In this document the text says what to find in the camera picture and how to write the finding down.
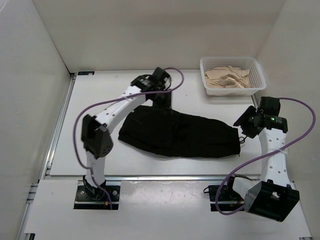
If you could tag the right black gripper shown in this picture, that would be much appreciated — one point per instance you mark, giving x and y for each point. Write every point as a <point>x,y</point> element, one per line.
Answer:
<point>250,111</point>

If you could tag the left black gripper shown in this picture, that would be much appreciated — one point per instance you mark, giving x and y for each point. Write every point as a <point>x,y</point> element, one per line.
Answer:
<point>167,104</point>

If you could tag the black trousers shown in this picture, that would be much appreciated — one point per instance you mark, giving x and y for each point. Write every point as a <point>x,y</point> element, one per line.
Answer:
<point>169,133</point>

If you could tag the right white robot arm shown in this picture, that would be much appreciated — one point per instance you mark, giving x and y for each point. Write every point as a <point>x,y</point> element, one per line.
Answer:
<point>271,196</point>

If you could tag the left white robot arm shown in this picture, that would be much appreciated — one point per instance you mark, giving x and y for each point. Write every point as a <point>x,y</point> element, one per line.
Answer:
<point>96,130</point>

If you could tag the beige trousers in basket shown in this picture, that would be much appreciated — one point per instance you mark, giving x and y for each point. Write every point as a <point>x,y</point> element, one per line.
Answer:
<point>228,77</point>

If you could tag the white plastic basket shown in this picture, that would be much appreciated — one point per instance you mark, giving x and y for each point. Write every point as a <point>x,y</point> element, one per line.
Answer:
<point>256,77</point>

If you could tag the dark label sticker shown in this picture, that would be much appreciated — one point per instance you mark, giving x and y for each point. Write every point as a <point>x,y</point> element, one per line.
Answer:
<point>86,73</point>

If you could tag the aluminium front rail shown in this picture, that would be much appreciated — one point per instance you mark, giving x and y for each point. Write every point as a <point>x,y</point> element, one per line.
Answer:
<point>118,178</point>

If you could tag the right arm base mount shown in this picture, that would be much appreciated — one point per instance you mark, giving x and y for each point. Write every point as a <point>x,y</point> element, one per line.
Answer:
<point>228,199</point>

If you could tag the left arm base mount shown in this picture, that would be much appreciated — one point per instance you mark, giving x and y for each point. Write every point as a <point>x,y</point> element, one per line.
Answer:
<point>85,200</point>

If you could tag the aluminium left rail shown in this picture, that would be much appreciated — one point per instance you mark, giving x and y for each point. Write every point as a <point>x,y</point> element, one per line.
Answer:
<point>57,129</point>

